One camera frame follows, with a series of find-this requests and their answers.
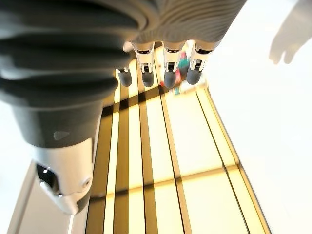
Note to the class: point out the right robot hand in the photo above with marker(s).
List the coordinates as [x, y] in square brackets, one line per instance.
[73, 61]

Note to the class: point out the red and green object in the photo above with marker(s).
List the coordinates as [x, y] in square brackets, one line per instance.
[182, 64]

